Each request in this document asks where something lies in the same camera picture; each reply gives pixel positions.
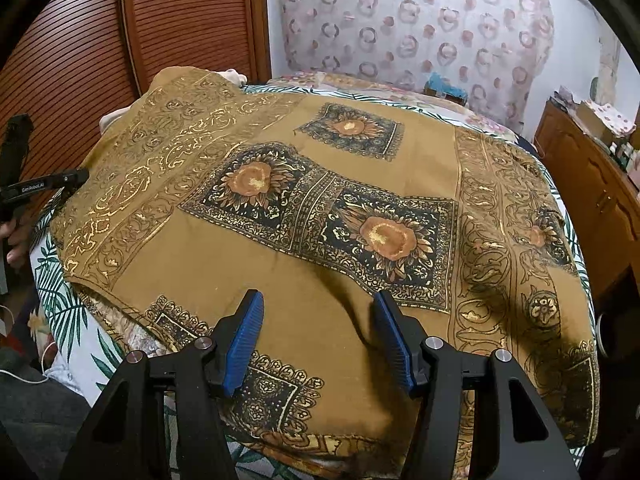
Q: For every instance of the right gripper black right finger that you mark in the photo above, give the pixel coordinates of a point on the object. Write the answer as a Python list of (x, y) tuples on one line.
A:
[(514, 434)]

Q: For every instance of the pink floral lace curtain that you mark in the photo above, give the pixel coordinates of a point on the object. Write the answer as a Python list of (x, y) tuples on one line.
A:
[(491, 50)]

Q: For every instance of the palm leaf print bedsheet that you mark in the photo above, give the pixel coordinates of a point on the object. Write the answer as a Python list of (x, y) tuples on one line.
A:
[(70, 309)]

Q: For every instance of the floral cardboard box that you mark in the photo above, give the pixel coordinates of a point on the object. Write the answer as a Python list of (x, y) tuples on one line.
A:
[(604, 122)]

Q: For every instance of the blue box behind bed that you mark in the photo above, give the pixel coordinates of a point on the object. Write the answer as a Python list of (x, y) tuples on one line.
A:
[(442, 88)]

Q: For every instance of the brown louvered wooden wardrobe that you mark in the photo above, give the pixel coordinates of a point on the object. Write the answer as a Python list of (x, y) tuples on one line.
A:
[(66, 63)]

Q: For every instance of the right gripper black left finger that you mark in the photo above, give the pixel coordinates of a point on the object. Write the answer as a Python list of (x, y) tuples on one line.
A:
[(160, 415)]

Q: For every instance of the beige folded garment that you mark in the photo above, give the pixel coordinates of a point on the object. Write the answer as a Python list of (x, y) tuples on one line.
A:
[(178, 81)]

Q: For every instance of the floral blanket on bed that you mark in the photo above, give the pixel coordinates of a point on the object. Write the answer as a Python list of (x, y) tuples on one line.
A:
[(374, 90)]

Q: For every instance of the wooden sideboard cabinet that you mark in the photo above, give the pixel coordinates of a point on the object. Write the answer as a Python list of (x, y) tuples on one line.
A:
[(599, 197)]

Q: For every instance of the mustard paisley patterned cloth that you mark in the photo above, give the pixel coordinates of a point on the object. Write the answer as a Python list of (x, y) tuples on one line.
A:
[(330, 239)]

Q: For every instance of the person's left hand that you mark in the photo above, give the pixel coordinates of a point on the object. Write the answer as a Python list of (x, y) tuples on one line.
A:
[(17, 234)]

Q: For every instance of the navy blue mattress edge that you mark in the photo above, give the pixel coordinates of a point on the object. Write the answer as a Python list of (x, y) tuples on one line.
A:
[(527, 146)]

